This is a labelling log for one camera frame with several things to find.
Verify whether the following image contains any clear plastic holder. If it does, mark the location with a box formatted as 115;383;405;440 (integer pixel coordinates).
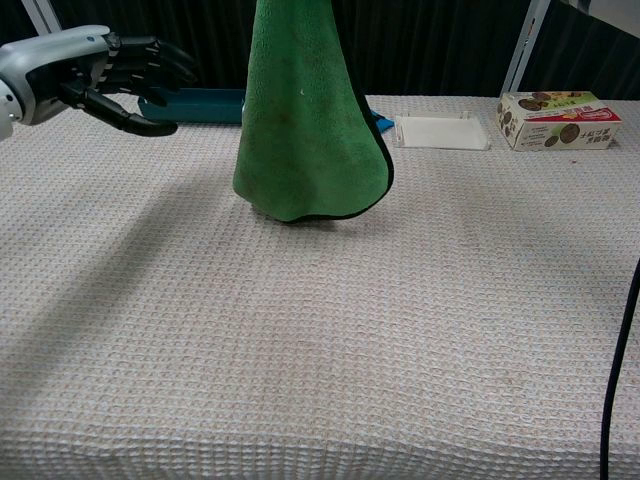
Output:
394;111;492;151

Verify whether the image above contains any black curtain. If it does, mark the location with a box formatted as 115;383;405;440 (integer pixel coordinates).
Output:
0;0;640;100

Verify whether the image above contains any aluminium frame post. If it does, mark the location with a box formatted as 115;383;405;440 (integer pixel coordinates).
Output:
501;0;552;99
24;0;67;40

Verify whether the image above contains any teal plastic tray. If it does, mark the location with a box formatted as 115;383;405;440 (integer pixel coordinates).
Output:
137;87;246;125

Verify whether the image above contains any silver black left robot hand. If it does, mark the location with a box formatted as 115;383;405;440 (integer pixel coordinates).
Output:
0;24;197;137

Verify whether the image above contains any green and grey towel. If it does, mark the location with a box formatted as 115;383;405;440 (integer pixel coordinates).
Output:
232;0;396;223

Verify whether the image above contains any beige waffle tablecloth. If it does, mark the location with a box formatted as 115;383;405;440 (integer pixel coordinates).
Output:
0;93;640;480

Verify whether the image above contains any cookie box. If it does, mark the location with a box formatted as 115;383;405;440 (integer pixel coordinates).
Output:
496;91;623;152

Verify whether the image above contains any black cable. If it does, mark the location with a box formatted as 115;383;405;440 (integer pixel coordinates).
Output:
601;257;640;480

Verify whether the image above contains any small blue packet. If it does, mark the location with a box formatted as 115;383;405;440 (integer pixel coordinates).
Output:
369;110;397;134

